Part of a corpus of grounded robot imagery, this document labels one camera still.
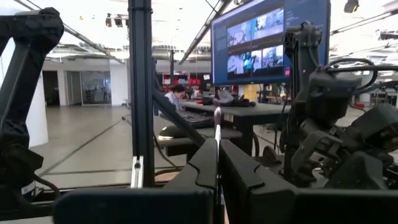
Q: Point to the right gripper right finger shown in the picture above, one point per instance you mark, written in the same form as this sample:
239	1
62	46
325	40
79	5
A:
280	205

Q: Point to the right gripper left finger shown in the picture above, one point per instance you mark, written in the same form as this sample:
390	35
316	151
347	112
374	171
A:
155	205

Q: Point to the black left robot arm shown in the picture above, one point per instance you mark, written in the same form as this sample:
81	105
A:
329	99

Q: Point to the black computer mouse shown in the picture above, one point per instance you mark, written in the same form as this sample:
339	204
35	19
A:
171	133

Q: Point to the black keyboard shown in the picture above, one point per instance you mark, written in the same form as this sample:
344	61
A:
196	118

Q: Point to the dark grey desk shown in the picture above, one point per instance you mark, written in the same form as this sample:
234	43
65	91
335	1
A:
264	110

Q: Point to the person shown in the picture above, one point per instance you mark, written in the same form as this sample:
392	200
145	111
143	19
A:
175	95

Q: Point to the black bag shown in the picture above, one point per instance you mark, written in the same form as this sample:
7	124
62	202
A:
230	101

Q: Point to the yellow background sign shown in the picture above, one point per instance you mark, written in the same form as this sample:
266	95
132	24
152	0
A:
250	92

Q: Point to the computer monitor blue screen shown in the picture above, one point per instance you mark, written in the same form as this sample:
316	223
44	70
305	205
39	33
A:
248	46

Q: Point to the black angled support strut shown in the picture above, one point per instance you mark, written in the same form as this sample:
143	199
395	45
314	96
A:
18	93

